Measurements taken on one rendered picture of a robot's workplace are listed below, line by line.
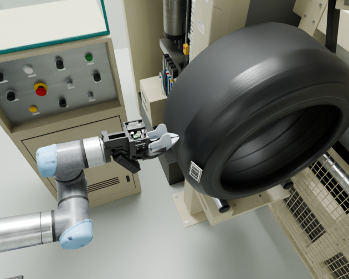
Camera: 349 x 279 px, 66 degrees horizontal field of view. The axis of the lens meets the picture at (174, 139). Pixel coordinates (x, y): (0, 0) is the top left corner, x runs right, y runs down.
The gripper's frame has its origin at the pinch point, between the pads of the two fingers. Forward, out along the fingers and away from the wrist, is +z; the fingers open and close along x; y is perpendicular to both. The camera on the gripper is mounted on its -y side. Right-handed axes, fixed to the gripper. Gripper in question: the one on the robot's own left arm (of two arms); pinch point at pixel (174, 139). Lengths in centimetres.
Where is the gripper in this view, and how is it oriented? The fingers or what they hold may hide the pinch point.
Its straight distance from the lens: 77.5
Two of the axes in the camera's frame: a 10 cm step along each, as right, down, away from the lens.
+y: 1.0, -6.6, -7.5
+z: 9.3, -2.0, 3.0
